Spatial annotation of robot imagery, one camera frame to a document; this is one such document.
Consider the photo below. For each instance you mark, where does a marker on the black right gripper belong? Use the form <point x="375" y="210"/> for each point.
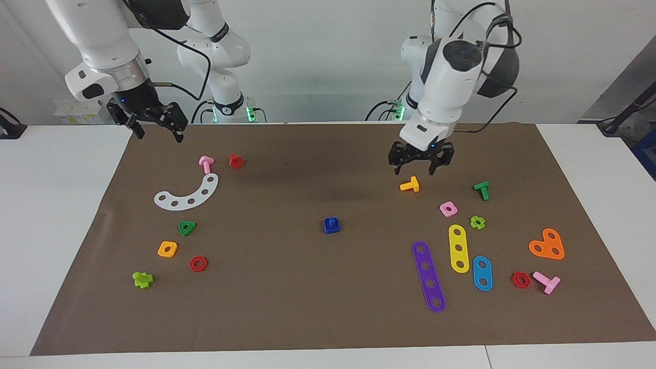
<point x="138" y="105"/>

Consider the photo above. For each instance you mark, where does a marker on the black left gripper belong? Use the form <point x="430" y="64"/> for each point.
<point x="420" y="152"/>

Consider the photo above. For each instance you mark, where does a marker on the blue square bolt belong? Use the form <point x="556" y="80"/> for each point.
<point x="328" y="230"/>

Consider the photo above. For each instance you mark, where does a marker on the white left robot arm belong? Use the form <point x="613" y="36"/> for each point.
<point x="451" y="77"/>

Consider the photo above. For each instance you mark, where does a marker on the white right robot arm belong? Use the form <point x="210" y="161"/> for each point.
<point x="97" y="36"/>

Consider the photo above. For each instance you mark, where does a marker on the orange plastic screw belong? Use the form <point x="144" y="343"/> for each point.
<point x="410" y="185"/>

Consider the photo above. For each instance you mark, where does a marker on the pink square nut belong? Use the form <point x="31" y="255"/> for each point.
<point x="444" y="210"/>

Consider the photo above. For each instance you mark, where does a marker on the pink plastic screw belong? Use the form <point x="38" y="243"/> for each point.
<point x="547" y="282"/>
<point x="206" y="164"/>

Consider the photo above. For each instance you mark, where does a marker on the green plastic screw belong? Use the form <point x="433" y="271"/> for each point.
<point x="482" y="190"/>

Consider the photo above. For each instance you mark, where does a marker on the white curved hole plate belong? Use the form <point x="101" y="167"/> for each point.
<point x="198" y="197"/>

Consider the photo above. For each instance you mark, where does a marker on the lime cross nut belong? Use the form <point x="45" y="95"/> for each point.
<point x="472" y="222"/>

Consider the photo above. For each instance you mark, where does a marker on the white power strip box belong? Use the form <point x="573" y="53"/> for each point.
<point x="77" y="113"/>

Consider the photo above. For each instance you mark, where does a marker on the red plastic screw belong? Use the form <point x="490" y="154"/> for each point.
<point x="236" y="161"/>

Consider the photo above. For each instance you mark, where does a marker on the yellow three-hole plate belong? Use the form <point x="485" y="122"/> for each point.
<point x="458" y="241"/>

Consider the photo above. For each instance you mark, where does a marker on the green triangle nut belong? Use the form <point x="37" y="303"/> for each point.
<point x="187" y="232"/>

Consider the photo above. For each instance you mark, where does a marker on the purple four-hole plate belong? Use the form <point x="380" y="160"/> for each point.
<point x="428" y="274"/>

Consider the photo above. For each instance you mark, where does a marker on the orange square nut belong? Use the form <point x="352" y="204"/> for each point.
<point x="162" y="251"/>

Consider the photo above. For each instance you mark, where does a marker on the blue two-hole plate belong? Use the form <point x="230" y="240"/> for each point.
<point x="482" y="273"/>

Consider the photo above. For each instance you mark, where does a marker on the red hex nut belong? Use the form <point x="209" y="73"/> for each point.
<point x="514" y="282"/>
<point x="204" y="265"/>

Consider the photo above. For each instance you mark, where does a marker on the black clamp device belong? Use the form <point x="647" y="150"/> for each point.
<point x="10" y="129"/>

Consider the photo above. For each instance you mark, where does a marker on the lime cross-head screw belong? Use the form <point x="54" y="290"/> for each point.
<point x="143" y="280"/>

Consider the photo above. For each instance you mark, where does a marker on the orange heart plate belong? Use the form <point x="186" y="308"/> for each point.
<point x="547" y="245"/>

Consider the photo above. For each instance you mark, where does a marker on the brown table mat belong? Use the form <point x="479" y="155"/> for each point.
<point x="307" y="287"/>

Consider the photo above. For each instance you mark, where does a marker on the black stand pole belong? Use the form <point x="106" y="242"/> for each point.
<point x="628" y="110"/>

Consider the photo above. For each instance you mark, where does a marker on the blue crate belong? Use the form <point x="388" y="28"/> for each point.
<point x="647" y="154"/>

